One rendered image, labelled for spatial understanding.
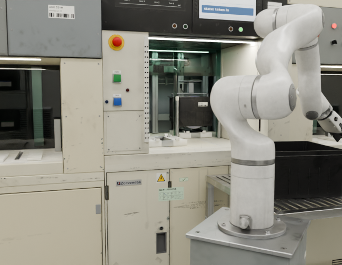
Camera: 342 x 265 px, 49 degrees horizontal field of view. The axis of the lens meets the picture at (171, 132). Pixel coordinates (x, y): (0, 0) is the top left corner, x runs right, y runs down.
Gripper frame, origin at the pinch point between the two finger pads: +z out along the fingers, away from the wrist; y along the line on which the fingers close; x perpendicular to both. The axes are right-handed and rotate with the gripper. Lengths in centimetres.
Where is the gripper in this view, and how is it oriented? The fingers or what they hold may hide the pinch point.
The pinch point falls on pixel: (341, 137)
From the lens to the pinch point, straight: 184.1
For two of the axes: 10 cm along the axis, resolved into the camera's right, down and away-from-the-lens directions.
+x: -6.6, 7.3, -1.9
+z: 6.5, 6.8, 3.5
